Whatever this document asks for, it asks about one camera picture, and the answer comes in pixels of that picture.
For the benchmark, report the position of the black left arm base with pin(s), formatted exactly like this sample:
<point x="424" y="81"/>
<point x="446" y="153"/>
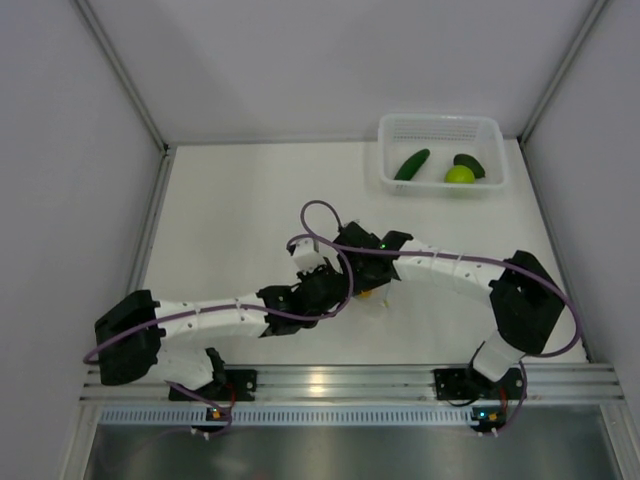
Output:
<point x="227" y="385"/>

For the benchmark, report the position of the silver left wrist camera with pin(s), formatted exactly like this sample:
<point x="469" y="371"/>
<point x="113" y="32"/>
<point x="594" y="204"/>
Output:
<point x="305" y="254"/>

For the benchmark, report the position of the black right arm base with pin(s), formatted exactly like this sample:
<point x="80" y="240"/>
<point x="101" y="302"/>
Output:
<point x="460" y="384"/>

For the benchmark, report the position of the aluminium mounting rail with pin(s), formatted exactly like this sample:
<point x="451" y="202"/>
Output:
<point x="548" y="384"/>

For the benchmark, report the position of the green fake cucumber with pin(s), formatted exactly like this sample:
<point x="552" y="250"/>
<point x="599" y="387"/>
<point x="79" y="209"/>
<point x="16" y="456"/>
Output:
<point x="411" y="166"/>

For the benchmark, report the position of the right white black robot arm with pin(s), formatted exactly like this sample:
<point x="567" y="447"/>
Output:
<point x="518" y="290"/>

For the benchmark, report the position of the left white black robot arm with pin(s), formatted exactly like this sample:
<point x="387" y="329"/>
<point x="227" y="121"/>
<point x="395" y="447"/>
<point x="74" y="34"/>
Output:
<point x="141" y="337"/>

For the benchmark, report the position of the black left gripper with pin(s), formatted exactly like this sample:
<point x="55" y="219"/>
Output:
<point x="305" y="277"/>

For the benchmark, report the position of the white perforated plastic basket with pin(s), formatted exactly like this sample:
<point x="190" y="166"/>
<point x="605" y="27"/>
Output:
<point x="400" y="135"/>

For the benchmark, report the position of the clear zip bag blue seal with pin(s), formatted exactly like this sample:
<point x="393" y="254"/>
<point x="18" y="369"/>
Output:
<point x="378" y="306"/>

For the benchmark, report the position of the dark green fake avocado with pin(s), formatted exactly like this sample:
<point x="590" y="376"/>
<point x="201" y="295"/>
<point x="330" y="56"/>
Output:
<point x="471" y="163"/>

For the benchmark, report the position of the light green fake lime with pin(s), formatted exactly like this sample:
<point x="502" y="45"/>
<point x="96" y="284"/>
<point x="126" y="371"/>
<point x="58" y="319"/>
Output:
<point x="460" y="174"/>

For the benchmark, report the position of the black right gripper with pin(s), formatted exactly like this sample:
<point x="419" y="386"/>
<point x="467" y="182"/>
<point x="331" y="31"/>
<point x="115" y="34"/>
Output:
<point x="361" y="283"/>

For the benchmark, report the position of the white slotted cable duct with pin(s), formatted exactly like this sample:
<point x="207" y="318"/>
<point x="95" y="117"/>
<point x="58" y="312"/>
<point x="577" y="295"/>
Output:
<point x="254" y="415"/>

